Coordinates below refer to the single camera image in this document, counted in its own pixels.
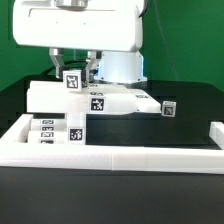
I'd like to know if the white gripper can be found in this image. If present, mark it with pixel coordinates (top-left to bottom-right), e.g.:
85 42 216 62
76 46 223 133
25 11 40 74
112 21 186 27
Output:
13 0 145 83

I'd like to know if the white long chair part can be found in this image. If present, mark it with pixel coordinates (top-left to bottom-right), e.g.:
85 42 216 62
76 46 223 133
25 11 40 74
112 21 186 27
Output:
27 81 128 96

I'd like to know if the white chair back part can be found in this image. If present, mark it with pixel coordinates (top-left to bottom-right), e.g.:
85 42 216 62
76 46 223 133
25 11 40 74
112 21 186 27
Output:
27 89 152 115

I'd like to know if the white chair seat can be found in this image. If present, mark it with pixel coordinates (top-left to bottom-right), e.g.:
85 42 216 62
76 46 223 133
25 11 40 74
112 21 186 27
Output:
66 112 86 145

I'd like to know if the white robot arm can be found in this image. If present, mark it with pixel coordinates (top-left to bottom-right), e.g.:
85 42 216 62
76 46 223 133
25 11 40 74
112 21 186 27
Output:
13 0 148 83

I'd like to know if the white U-shaped fence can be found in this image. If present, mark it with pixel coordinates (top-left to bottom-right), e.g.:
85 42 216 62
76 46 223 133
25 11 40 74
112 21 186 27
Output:
0 114 224 174

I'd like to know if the black cable on table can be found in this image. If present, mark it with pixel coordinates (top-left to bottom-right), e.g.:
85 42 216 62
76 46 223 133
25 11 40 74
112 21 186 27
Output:
40 64 59 77

